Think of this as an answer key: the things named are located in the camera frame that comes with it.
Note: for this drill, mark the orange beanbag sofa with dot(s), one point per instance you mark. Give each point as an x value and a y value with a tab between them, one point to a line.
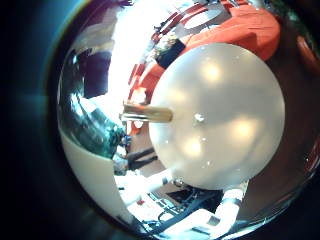
246	30

